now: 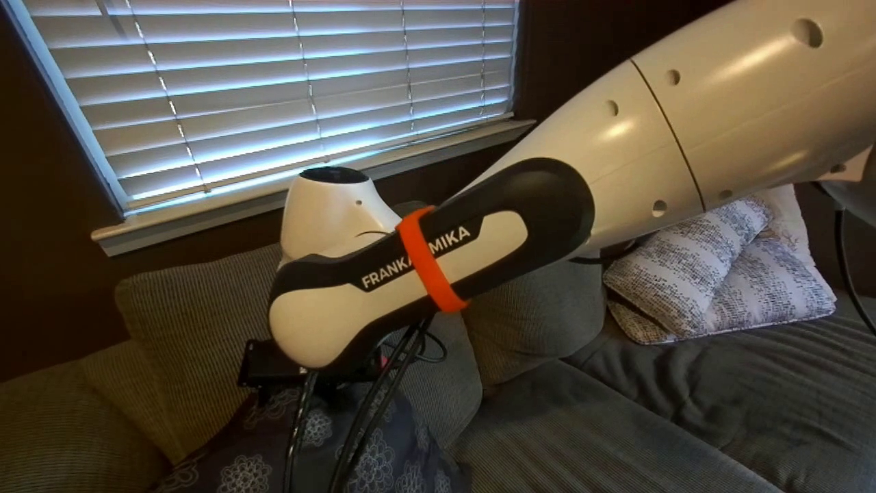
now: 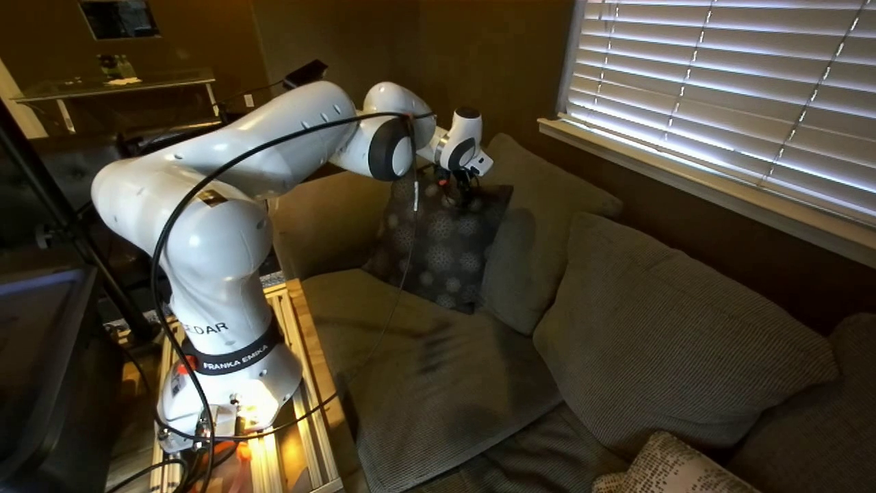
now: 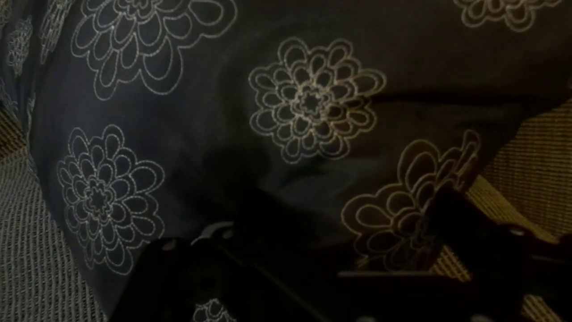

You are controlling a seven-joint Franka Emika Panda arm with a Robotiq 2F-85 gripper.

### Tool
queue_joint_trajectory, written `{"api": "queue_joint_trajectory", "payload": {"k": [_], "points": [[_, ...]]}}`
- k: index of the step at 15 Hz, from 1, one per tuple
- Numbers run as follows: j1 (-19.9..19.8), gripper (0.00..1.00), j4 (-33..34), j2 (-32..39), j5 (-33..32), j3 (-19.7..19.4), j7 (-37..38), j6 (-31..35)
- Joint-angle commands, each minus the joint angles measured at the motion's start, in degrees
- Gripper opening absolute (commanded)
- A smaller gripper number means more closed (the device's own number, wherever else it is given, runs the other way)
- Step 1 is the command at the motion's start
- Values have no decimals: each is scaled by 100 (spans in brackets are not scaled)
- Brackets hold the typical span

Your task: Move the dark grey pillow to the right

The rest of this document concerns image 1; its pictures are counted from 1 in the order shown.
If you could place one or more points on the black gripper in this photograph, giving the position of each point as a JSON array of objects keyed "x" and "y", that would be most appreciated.
[{"x": 269, "y": 372}]

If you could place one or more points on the dark grey dotted pillow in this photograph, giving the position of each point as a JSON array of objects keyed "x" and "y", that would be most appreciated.
[{"x": 248, "y": 456}]

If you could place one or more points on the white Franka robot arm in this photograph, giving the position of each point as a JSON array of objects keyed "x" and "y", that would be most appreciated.
[{"x": 638, "y": 138}]

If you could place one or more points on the light patterned throw pillow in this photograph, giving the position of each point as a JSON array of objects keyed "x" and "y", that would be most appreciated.
[{"x": 720, "y": 264}]

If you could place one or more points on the large sofa back cushion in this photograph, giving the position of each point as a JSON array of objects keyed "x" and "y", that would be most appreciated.
[{"x": 192, "y": 339}]

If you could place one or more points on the wooden window sill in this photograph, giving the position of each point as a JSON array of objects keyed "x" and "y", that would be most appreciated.
[{"x": 228, "y": 214}]

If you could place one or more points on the small sofa back cushion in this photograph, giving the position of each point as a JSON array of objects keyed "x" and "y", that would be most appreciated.
[{"x": 65, "y": 428}]

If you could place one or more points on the medium sofa back cushion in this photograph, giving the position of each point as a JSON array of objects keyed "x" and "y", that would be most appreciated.
[{"x": 538, "y": 312}]

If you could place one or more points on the white window blinds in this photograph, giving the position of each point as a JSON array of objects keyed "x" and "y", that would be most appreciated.
[{"x": 275, "y": 93}]

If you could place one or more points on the grey-green sofa seat cushion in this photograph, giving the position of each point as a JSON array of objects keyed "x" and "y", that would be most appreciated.
[
  {"x": 756, "y": 394},
  {"x": 583, "y": 440}
]

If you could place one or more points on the grey-green fabric sofa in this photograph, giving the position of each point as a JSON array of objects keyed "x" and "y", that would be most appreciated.
[{"x": 638, "y": 412}]

